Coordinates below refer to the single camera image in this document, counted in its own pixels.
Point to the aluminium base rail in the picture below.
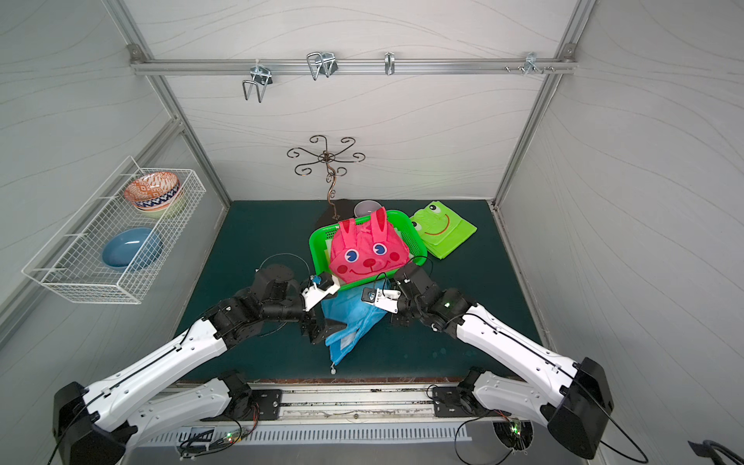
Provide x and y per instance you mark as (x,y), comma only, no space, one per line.
(360,401)

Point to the metal bracket hook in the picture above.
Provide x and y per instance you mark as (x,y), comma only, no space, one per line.
(530,66)

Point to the small metal hook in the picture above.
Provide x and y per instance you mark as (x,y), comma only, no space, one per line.
(389,62)

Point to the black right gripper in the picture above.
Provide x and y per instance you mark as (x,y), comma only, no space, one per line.
(404,308)

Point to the white wire wall basket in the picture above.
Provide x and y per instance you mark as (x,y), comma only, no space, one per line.
(70,263)

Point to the metal clip hook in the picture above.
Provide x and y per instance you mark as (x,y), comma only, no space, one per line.
(321,64)

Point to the lilac ceramic bowl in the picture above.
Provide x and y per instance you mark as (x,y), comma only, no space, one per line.
(366,207)

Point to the green frog raincoat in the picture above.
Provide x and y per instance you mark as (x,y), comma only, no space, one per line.
(441,229)

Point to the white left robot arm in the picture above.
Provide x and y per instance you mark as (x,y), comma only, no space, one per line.
(79,439)

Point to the orange patterned bowl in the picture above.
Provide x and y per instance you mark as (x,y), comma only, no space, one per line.
(153,192)

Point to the blue ceramic bowl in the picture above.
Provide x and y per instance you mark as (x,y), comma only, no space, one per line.
(134,249)

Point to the metal double hook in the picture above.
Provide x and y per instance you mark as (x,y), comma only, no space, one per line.
(260,77)

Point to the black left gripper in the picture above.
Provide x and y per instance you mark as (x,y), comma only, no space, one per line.
(317,328)

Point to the pink bunny raincoat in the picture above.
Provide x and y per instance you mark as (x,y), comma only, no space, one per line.
(360,251)

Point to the green plastic basket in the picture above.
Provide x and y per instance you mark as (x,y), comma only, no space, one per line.
(320,245)

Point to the blue raincoat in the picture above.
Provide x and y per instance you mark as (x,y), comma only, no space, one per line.
(358,316)

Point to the aluminium top rail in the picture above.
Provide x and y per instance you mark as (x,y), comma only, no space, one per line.
(346,66)

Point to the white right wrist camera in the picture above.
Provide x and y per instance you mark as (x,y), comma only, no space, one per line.
(382,299)

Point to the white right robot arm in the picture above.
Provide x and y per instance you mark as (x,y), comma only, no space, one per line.
(572,400)

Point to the dark metal hook stand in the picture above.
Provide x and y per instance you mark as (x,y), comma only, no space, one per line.
(335,166)

